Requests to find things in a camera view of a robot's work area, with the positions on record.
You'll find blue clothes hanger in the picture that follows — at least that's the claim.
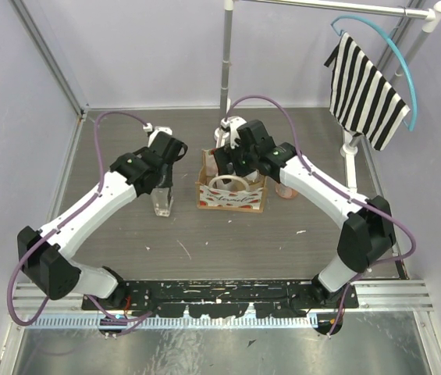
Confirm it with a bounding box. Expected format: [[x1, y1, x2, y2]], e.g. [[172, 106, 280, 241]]
[[330, 16, 418, 131]]

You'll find striped black white cloth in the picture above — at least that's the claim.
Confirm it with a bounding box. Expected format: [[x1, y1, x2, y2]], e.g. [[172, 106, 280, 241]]
[[325, 32, 411, 151]]

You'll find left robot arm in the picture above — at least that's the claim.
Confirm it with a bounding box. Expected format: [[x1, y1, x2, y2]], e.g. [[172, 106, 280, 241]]
[[17, 128, 188, 309]]

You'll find white clothes rack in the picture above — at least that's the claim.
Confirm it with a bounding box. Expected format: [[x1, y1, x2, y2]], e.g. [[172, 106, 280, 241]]
[[212, 0, 441, 192]]

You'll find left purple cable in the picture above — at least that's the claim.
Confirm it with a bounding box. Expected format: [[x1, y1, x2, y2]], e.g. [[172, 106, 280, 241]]
[[6, 110, 155, 338]]

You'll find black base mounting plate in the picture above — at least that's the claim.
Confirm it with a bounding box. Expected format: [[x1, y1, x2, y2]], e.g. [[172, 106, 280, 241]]
[[81, 279, 360, 318]]

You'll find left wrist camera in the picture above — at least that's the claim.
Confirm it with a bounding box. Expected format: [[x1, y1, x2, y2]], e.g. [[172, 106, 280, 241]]
[[142, 123, 172, 143]]

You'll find aluminium rail frame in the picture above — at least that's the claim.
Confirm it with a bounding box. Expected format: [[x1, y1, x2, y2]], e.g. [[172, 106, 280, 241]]
[[12, 279, 433, 336]]

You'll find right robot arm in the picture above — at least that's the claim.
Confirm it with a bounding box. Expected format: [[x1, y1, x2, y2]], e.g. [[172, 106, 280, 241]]
[[213, 116, 397, 308]]

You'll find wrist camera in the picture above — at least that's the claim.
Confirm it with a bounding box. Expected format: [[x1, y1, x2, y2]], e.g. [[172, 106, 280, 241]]
[[217, 116, 247, 149], [142, 123, 172, 143]]

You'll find purple cable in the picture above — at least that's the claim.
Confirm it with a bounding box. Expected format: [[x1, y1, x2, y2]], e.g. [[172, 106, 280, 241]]
[[6, 110, 155, 338], [223, 94, 418, 338]]

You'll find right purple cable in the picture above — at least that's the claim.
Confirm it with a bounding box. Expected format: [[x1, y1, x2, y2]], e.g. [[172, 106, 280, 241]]
[[223, 94, 418, 338]]

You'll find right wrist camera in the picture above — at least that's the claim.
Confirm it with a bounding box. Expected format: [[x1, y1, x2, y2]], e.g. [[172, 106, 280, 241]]
[[217, 116, 247, 149]]

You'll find clear square bottle black cap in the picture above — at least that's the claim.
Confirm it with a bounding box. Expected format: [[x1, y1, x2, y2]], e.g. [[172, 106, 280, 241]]
[[151, 187, 174, 217]]

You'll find pink pump soap bottle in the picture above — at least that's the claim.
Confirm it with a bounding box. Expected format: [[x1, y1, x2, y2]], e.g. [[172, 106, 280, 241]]
[[275, 184, 298, 199]]

